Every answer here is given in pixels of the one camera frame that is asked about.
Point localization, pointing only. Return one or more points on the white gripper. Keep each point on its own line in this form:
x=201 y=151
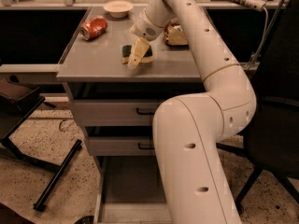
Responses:
x=145 y=27

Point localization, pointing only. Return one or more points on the green and yellow sponge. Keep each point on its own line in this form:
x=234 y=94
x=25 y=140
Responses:
x=126 y=51

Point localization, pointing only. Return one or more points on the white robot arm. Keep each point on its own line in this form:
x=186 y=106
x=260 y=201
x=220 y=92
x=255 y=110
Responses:
x=187 y=128

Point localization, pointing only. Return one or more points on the grey drawer cabinet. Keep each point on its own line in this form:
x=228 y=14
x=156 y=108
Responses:
x=92 y=70

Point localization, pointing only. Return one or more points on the top grey drawer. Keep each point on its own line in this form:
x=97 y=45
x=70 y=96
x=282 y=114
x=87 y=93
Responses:
x=125 y=112

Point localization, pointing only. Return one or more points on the grey drawer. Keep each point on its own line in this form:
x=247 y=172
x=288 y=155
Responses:
x=119 y=146
x=130 y=191
x=125 y=112

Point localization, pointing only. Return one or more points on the middle grey drawer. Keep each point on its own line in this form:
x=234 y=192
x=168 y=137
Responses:
x=119 y=146

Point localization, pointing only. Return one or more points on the bottom grey drawer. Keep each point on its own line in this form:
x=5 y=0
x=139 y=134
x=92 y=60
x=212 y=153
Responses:
x=130 y=191

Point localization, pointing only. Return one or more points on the brown chip bag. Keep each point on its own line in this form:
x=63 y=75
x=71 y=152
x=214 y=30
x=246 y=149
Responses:
x=173 y=34

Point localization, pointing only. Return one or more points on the white bowl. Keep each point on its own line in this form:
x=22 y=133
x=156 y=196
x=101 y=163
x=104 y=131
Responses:
x=118 y=9

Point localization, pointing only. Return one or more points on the crushed red soda can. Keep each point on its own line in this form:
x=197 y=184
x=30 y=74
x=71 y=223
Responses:
x=93 y=28

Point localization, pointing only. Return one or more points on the black office chair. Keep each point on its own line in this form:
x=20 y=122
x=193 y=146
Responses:
x=271 y=141

